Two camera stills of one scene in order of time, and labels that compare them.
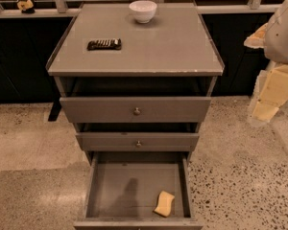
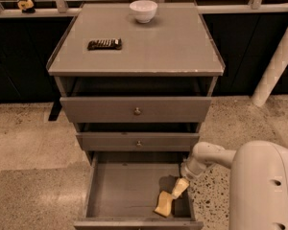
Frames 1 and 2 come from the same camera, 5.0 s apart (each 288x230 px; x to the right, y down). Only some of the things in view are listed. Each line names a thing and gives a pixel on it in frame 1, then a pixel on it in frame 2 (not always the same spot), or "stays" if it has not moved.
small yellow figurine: [26, 7] stays
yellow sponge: [164, 203] stays
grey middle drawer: [137, 141] stays
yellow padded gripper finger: [274, 86] to [180, 187]
